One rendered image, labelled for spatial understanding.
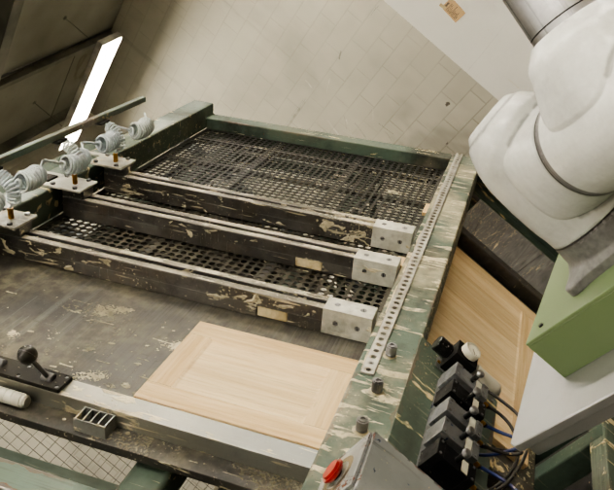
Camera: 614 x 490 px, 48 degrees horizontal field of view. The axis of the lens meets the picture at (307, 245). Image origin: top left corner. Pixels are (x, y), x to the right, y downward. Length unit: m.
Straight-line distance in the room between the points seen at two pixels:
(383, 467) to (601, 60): 0.59
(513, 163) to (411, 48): 5.97
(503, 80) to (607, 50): 4.47
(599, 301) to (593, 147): 0.23
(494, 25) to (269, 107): 3.27
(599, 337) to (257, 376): 0.77
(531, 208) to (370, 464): 0.43
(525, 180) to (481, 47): 4.31
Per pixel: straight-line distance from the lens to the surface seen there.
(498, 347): 2.52
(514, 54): 5.30
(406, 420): 1.46
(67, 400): 1.50
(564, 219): 1.07
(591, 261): 1.09
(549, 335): 1.09
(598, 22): 0.92
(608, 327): 1.06
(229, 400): 1.49
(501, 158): 1.05
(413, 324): 1.73
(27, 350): 1.43
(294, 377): 1.56
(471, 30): 5.31
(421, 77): 7.04
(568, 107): 0.92
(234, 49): 7.78
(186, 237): 2.14
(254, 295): 1.76
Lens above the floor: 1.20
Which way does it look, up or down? 2 degrees down
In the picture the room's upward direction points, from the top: 50 degrees counter-clockwise
